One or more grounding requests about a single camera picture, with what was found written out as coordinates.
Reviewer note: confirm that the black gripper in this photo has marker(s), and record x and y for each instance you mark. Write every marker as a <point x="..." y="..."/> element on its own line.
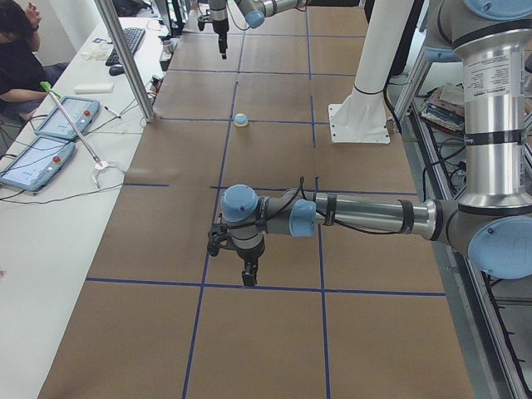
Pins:
<point x="248" y="258"/>
<point x="219" y="23"/>

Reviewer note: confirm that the aluminium frame post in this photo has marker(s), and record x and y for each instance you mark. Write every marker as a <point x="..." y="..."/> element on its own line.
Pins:
<point x="113" y="25"/>

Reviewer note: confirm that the black marker pen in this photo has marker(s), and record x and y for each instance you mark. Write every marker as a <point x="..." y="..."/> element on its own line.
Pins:
<point x="115" y="114"/>

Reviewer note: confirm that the blue cream call bell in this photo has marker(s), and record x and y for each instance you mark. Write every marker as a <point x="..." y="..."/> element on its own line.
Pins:
<point x="241" y="120"/>

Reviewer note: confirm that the black computer mouse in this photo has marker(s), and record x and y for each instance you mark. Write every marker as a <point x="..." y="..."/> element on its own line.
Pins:
<point x="116" y="70"/>

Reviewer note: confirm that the metal grabber stick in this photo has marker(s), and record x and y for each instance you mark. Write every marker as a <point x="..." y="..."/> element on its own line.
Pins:
<point x="100" y="164"/>

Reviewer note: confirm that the lower blue teach pendant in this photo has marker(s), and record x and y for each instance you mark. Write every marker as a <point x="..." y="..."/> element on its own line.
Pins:
<point x="38" y="163"/>

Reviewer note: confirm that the seated person in black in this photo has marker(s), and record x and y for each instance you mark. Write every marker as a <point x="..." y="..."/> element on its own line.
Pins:
<point x="21" y="72"/>

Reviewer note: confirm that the silver metal cylinder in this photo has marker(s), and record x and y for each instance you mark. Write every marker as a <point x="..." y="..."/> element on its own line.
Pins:
<point x="167" y="47"/>

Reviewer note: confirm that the stack of books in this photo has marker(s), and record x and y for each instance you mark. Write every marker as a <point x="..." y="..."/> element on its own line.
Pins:
<point x="445" y="107"/>

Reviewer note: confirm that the white foam block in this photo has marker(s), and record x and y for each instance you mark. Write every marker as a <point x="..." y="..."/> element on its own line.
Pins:
<point x="94" y="88"/>

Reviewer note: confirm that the white camera pole with base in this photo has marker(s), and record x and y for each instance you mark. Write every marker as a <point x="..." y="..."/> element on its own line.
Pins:
<point x="362" y="118"/>

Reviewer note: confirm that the aluminium side frame rail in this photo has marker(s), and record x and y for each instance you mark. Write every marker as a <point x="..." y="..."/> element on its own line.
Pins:
<point x="492" y="316"/>

